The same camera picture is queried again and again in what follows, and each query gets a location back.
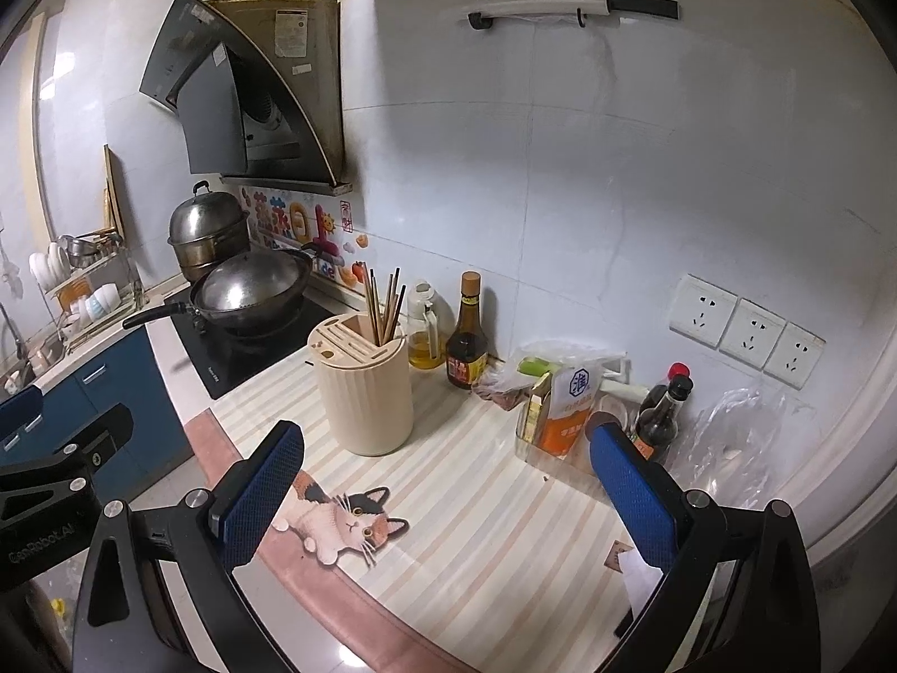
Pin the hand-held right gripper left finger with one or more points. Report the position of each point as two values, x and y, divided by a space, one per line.
259 498

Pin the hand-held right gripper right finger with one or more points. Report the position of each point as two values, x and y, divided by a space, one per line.
631 498

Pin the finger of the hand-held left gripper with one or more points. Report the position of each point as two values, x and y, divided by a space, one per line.
21 413
105 431

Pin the beige ribbed utensil holder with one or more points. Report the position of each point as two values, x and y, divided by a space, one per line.
364 392

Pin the bundle of chopsticks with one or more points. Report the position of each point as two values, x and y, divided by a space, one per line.
378 322

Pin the blue cabinet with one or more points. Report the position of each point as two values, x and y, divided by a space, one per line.
119 385

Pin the small brown card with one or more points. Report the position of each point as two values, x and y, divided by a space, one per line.
617 555

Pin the white paper sheet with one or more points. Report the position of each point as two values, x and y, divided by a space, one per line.
641 571

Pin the metal faucet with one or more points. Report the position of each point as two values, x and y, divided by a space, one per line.
14 336

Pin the brown lidded jar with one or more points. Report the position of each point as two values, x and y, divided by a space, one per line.
606 422

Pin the black-capped soy sauce bottle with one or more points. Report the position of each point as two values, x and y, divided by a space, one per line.
659 420

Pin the calico cat sticker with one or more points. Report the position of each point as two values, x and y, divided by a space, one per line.
343 526

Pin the clear plastic container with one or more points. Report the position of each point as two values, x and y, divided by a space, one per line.
553 445

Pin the white and orange packet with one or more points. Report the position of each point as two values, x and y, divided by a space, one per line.
571 413

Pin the white plastic item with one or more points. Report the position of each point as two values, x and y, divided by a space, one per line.
627 390

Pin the stack of white bowls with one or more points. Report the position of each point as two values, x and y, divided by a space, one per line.
98 303

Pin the clear plastic bag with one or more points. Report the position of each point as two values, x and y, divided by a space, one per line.
743 434

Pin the black phone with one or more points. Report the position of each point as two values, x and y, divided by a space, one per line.
626 627

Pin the metal dish rack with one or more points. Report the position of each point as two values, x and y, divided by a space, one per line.
91 294

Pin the black induction cooktop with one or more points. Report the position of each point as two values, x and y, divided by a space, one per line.
231 361

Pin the row of white plates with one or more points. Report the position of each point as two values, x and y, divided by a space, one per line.
45 266

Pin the green plastic item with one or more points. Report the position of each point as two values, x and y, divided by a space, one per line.
536 367

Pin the plastic bag with dark contents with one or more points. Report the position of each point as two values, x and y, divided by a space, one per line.
501 389

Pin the steel wok with lid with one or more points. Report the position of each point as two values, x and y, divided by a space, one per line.
252 287

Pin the dark sauce bottle red label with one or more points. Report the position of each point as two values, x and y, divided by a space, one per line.
467 350

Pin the glass oil dispenser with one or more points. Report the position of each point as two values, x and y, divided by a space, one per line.
422 336

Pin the steel steamer pot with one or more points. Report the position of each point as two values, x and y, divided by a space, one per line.
208 224

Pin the wooden cutting board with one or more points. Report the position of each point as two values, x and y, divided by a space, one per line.
112 189

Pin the black range hood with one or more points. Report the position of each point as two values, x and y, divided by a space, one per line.
245 98

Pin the white wall socket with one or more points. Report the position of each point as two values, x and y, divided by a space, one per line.
795 355
753 334
701 312

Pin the colourful wall sticker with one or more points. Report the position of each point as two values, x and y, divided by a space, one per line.
308 238

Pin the black wall knife hooks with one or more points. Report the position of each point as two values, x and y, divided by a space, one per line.
480 19

